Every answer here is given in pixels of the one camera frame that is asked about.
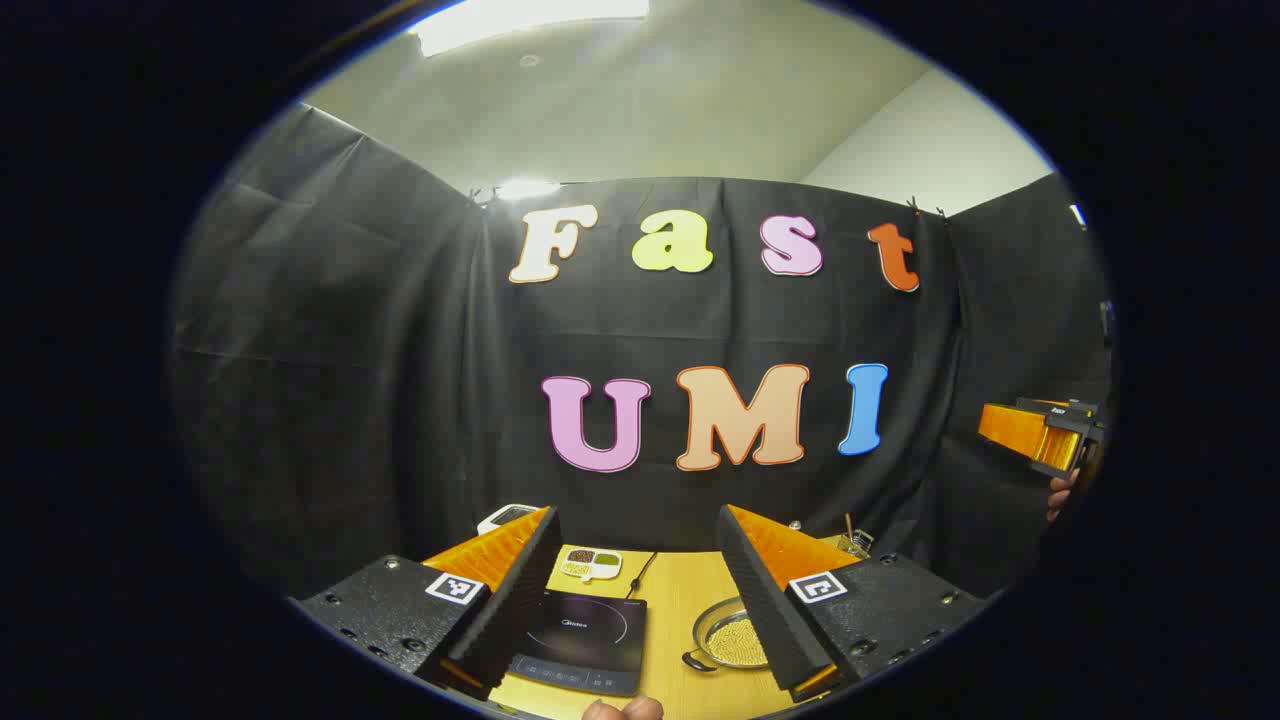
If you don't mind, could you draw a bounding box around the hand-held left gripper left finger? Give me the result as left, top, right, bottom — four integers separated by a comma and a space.
297, 506, 563, 701

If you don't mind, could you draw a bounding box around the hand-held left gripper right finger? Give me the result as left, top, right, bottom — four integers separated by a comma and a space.
716, 504, 991, 703

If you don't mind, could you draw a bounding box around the steel pot with black handles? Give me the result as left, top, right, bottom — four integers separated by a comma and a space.
682, 597, 771, 673

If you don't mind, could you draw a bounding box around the black induction cooktop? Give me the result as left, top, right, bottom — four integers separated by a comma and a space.
508, 588, 648, 698

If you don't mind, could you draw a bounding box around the pile of soybeans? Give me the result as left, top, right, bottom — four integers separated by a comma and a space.
705, 610, 769, 669

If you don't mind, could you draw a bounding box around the white divided dish of beans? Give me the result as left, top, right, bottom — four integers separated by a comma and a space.
557, 547, 623, 583

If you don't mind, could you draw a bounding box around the white box appliance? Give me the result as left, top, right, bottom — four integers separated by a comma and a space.
477, 504, 541, 537

